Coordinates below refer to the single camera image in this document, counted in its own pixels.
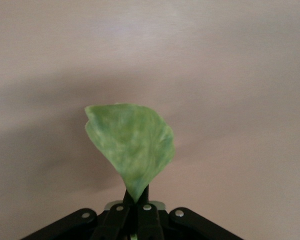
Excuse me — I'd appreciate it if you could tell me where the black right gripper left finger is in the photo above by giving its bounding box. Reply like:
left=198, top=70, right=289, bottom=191
left=91, top=188, right=136, bottom=240

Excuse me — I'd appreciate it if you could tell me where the green lettuce leaf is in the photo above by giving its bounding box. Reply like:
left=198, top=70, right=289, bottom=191
left=84, top=102, right=176, bottom=204

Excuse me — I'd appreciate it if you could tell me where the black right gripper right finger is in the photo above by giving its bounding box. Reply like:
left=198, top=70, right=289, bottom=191
left=136, top=184, right=165, bottom=240

